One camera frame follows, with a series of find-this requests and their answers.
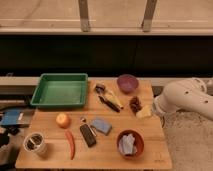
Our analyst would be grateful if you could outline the red chili pepper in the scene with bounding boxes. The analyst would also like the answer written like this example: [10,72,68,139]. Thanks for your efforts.
[65,130,75,160]

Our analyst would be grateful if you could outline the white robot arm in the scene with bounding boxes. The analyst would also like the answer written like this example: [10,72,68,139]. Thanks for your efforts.
[152,77,213,121]

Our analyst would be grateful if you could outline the green plastic tray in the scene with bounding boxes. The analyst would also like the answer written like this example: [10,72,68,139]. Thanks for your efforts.
[31,73,88,108]

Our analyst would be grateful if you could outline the small dark brown object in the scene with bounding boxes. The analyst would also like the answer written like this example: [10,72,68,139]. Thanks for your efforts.
[95,84,106,93]

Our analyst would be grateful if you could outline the purple bowl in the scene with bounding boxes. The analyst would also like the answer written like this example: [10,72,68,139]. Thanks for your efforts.
[117,74,139,94]

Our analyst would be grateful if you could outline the blue sponge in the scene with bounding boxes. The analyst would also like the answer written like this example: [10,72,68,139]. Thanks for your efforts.
[90,118,112,135]

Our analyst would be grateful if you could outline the wooden cutting board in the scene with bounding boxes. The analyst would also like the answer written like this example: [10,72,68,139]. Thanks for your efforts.
[16,79,172,169]

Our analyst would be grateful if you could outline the yellow cheese wedge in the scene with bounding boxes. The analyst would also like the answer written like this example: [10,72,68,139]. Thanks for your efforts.
[136,105,152,118]

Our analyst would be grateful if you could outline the black remote control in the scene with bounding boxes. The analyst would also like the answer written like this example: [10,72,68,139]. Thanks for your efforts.
[80,124,96,147]

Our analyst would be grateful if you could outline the orange round fruit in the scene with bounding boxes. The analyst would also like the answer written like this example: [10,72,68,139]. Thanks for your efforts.
[56,113,71,129]

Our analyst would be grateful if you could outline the red bowl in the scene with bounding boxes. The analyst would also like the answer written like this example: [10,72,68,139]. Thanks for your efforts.
[117,130,144,159]

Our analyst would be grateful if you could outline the crumpled blue-grey cloth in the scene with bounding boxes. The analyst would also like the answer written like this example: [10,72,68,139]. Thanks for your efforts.
[119,134,137,155]

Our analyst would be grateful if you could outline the blue box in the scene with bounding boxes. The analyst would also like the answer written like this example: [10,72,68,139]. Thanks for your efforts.
[0,109,34,127]

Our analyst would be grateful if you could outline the metal tin can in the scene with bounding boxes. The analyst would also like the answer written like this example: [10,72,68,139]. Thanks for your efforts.
[23,132,47,156]

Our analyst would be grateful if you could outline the black handled knife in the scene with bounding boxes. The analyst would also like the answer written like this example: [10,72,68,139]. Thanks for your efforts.
[98,96,120,113]

